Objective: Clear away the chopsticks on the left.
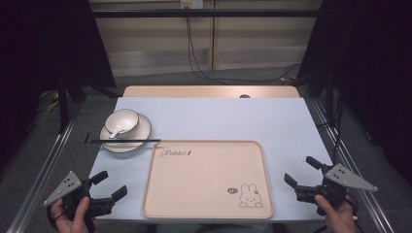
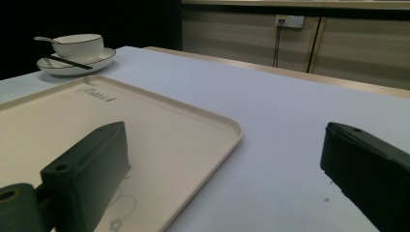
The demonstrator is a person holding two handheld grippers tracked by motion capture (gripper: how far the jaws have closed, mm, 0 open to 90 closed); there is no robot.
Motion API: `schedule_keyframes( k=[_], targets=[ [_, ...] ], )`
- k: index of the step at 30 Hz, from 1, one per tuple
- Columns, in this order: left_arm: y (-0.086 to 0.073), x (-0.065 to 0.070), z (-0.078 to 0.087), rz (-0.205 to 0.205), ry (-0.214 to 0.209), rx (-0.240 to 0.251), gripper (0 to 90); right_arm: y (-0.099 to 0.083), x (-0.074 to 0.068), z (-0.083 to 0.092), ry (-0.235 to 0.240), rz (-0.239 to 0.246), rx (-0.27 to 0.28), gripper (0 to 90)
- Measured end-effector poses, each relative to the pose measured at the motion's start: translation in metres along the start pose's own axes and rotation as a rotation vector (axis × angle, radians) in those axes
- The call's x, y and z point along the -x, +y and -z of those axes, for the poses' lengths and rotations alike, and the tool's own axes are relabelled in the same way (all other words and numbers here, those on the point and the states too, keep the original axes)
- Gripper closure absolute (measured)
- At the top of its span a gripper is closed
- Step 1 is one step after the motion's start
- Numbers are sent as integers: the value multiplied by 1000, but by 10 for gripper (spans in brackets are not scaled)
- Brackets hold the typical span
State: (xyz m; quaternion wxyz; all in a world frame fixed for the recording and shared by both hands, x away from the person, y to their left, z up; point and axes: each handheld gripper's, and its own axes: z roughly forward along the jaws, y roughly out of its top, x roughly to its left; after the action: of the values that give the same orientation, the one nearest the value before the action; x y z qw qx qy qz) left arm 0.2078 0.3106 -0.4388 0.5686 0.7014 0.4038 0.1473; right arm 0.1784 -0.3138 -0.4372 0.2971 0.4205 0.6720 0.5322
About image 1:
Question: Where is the white plate with dark rim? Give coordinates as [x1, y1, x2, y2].
[99, 113, 153, 154]

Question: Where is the person's left hand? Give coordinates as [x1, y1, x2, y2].
[50, 196, 92, 233]

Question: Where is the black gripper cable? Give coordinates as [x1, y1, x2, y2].
[343, 193, 360, 225]

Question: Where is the black curtain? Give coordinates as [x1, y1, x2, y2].
[295, 0, 412, 187]
[0, 0, 117, 173]

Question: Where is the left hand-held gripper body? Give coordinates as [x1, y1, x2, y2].
[43, 170, 115, 219]

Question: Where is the white bowl with dark rim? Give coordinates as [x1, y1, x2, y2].
[103, 108, 141, 140]

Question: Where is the metal floor rail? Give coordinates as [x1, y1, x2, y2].
[5, 102, 83, 233]
[311, 96, 395, 233]

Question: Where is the black metal stand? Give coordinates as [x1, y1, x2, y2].
[325, 70, 335, 128]
[57, 73, 71, 134]

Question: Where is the thin black cable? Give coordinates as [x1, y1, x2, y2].
[315, 92, 345, 156]

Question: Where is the beige tray with rabbit print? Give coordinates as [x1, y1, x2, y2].
[141, 139, 276, 220]

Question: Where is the pale blue table mat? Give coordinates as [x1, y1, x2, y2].
[87, 96, 333, 223]

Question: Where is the yellow cable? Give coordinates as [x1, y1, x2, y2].
[45, 92, 61, 113]

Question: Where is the black horizontal bar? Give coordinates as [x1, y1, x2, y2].
[91, 9, 323, 18]

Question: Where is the white wall socket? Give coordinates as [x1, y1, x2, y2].
[180, 0, 205, 10]

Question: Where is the white ceramic spoon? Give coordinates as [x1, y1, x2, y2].
[108, 128, 131, 140]

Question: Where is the person's right hand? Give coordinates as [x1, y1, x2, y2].
[314, 193, 358, 233]

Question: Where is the black chopstick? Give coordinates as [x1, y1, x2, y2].
[89, 139, 162, 143]
[89, 140, 154, 145]

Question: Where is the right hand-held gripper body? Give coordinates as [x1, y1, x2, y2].
[293, 163, 379, 216]

